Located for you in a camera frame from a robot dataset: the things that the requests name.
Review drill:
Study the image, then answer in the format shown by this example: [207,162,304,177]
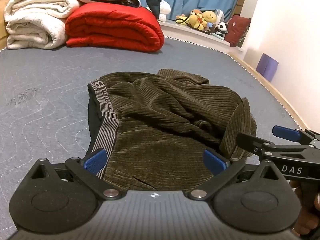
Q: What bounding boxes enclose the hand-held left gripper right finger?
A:
[184,149,280,201]

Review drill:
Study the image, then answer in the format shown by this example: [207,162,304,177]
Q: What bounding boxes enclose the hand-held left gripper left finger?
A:
[30,148,123,201]

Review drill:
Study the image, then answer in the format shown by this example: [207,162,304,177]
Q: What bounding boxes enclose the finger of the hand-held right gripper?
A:
[272,125,320,142]
[236,132,276,161]

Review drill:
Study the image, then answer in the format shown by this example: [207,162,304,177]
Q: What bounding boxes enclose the olive corduroy pants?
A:
[87,69,257,191]

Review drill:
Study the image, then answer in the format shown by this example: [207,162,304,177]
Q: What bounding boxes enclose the person's right hand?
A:
[289,179,320,238]

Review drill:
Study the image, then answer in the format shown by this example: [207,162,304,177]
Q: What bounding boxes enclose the purple box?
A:
[255,53,279,82]

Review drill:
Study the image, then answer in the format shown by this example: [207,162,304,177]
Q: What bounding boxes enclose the grey quilted mattress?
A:
[0,35,304,240]

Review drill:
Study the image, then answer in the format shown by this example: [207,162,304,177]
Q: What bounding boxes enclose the dark red cushion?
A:
[224,15,251,48]

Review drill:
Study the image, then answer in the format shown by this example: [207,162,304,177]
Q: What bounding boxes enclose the panda plush toy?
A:
[215,22,228,35]

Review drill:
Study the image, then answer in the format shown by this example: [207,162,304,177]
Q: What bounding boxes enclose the white window ledge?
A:
[158,19,244,53]

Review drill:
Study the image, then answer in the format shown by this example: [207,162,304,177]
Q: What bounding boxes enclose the yellow plush toy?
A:
[176,9,217,32]

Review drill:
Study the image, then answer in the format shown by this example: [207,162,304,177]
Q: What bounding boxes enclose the red folded quilt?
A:
[64,3,165,53]

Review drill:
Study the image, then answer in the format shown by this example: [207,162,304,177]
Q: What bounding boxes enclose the white folded blanket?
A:
[4,0,82,50]

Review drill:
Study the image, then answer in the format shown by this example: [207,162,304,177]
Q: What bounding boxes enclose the white plush toy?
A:
[159,0,171,22]

